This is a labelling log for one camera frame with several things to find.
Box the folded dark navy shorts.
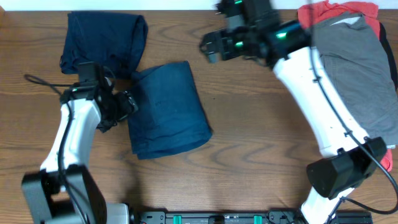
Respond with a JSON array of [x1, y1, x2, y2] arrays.
[[60, 11, 148, 79]]

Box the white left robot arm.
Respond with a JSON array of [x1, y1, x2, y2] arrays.
[[21, 87, 137, 223]]

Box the grey shorts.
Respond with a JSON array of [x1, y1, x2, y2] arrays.
[[313, 13, 397, 146]]

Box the red garment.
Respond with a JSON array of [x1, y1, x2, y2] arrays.
[[297, 1, 397, 171]]

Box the black garment under pile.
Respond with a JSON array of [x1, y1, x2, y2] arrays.
[[379, 22, 397, 90]]

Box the dark blue denim shorts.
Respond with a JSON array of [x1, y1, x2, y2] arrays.
[[127, 61, 212, 160]]

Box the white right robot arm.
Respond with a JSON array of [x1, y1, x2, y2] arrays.
[[199, 21, 387, 223]]

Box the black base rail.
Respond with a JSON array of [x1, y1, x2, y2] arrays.
[[131, 210, 373, 224]]

